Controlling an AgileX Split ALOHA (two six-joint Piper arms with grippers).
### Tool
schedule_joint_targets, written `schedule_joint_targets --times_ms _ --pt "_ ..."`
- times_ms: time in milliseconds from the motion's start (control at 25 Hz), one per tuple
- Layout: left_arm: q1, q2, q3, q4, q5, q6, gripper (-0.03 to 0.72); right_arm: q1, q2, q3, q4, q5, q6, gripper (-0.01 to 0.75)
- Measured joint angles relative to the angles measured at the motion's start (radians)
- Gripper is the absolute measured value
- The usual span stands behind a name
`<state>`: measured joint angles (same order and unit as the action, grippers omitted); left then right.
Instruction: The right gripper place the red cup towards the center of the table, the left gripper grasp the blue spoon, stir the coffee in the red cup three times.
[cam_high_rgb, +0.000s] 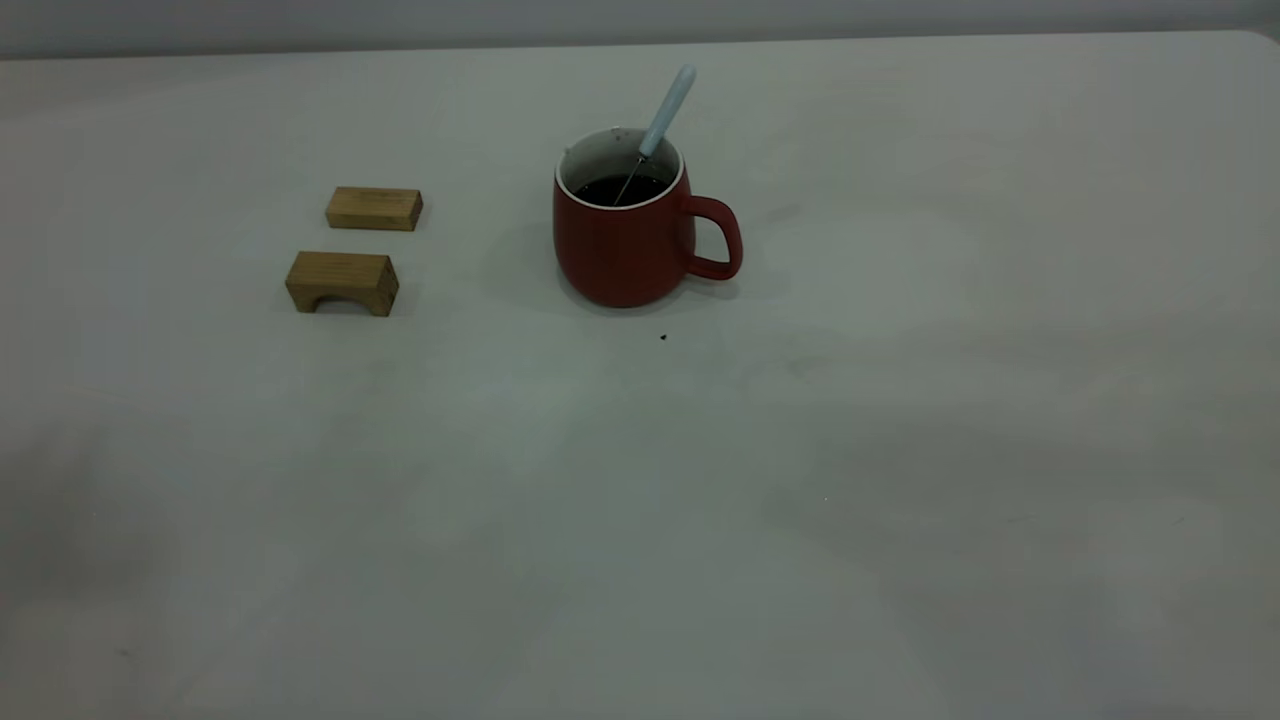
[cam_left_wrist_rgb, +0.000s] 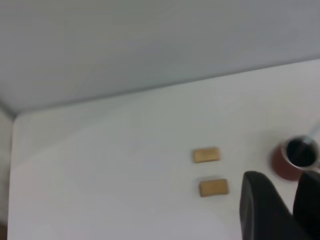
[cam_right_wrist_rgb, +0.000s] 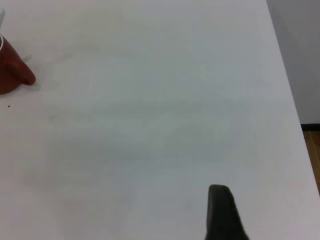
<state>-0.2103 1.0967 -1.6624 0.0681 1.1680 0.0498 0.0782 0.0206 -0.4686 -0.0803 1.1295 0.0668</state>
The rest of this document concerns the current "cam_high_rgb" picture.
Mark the spoon with pale blue handle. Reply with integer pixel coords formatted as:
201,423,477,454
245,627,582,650
612,65,698,207

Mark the arched wooden block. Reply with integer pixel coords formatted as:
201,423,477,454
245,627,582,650
285,251,400,318

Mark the red ceramic mug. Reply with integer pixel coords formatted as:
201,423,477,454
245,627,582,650
553,127,744,309

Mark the flat rectangular wooden block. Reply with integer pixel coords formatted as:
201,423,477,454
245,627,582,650
325,186,424,233

